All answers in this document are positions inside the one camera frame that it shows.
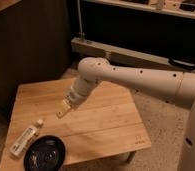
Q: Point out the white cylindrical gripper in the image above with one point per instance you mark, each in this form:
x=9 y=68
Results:
x=78 y=93

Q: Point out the clear plastic bottle white label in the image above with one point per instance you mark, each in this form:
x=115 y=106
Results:
x=26 y=138

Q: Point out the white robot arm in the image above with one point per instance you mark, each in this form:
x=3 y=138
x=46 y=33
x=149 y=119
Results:
x=172 y=86

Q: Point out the black ceramic bowl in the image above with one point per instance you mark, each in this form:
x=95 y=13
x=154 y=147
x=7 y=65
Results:
x=47 y=153

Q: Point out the wooden table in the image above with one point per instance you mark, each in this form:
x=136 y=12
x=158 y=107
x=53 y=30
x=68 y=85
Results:
x=107 y=124

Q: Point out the metal pole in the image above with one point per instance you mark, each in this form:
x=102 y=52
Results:
x=81 y=32

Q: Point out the wooden shelf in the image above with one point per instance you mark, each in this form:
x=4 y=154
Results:
x=168 y=7

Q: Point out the black case handle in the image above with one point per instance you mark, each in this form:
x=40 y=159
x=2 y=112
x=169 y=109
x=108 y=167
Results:
x=180 y=64

